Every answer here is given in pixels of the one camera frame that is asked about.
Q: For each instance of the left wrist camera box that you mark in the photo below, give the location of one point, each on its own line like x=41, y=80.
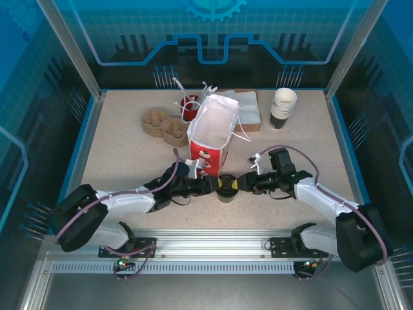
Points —
x=195, y=168

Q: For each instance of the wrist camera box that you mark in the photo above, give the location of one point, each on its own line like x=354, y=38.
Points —
x=195, y=168
x=256, y=161

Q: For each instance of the aluminium mounting rail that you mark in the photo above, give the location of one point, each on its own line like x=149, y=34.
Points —
x=209, y=240

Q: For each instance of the red white paper bag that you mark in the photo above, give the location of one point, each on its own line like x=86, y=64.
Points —
x=213, y=126

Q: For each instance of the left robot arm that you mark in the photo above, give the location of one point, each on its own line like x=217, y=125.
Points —
x=129, y=201

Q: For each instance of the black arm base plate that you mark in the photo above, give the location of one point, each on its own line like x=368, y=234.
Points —
x=146, y=243
x=280, y=248

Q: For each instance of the brown pulp cup carrier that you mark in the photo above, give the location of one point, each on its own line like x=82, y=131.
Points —
x=155, y=116

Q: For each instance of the grey metal shelf plate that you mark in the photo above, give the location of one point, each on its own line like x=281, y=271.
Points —
x=209, y=294

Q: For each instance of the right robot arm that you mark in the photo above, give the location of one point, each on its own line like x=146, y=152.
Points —
x=322, y=197

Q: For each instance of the aluminium frame side rail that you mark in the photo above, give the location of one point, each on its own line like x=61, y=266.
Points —
x=387, y=290
x=35, y=284

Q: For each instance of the long wrapped white straw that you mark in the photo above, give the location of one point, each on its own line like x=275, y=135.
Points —
x=181, y=88

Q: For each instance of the aluminium frame post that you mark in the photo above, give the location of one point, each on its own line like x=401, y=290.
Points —
x=348, y=48
x=74, y=48

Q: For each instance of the red plastic cup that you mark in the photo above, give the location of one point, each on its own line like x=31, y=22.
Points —
x=189, y=113

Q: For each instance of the short wrapped white straw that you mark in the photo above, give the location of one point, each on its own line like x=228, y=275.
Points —
x=179, y=104

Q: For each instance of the black plastic cup lid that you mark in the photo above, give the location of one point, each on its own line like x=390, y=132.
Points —
x=227, y=182

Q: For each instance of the white napkins on brown tray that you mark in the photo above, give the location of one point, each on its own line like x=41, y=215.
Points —
x=251, y=127

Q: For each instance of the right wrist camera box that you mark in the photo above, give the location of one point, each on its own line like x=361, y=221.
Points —
x=256, y=161

